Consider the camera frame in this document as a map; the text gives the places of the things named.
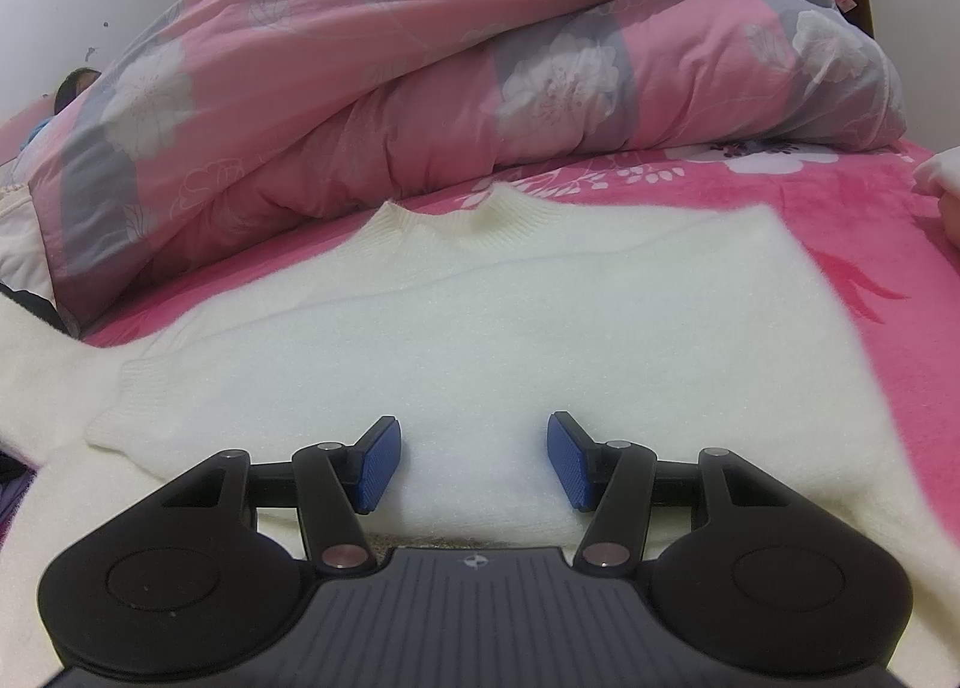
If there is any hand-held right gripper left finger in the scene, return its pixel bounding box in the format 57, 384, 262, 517
161, 416, 404, 575

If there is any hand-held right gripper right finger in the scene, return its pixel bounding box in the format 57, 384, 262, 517
546, 412, 796, 573

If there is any white fluffy sweater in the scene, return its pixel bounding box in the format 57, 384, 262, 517
86, 184, 938, 563

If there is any pink floral fleece blanket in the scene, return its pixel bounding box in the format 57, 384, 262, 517
0, 133, 960, 659

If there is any pink grey floral duvet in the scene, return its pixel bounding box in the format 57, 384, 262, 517
26, 0, 910, 342

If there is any white pillow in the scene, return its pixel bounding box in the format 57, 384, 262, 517
0, 158, 59, 300

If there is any folded white garment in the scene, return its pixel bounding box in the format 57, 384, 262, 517
912, 146, 960, 200

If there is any pink bed sheet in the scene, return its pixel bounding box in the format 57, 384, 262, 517
0, 98, 57, 167

